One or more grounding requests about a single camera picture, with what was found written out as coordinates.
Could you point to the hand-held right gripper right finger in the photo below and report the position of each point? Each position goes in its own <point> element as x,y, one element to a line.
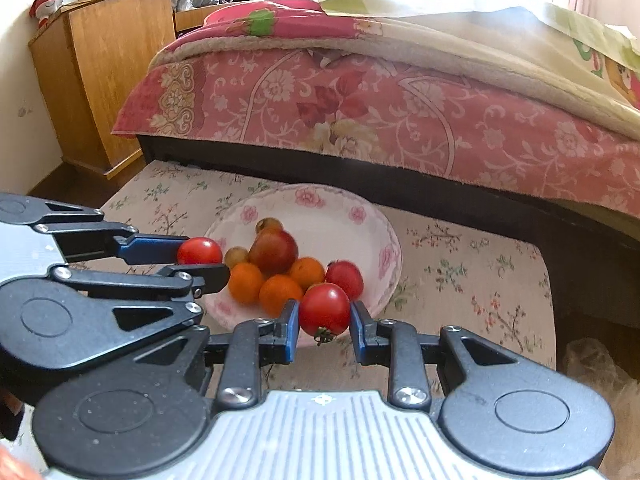
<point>357,334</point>

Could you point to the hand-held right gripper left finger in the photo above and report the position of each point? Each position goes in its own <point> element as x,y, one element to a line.
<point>293,332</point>

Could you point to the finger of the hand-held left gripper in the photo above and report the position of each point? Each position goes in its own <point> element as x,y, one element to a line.
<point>205,277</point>
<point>150,249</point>

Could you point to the red tomato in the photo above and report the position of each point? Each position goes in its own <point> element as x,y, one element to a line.
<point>347,276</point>
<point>324,309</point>
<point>200,251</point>

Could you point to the brown longan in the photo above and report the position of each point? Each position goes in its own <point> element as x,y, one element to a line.
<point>235,256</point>
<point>267,224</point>

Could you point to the large orange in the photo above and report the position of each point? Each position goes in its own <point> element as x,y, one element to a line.
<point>246,284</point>
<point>277,294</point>

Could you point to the pink flowered white plate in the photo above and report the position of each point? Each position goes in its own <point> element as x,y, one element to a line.
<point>320,215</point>

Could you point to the small orange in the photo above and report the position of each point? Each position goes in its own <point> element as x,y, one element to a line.
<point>307,271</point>

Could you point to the floral tablecloth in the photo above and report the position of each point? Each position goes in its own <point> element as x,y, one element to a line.
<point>450,300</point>

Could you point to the wooden cabinet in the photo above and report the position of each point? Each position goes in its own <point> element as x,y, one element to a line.
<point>115,60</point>

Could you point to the pink floral bedsheet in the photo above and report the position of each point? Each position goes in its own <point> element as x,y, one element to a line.
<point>400,110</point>

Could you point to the clear plastic bag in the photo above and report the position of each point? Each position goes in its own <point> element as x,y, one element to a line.
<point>600,385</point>

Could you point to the red white plush toy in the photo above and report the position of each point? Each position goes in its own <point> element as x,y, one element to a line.
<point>44,7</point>

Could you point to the yellow green printed quilt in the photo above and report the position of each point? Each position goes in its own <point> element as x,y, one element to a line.
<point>600,45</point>

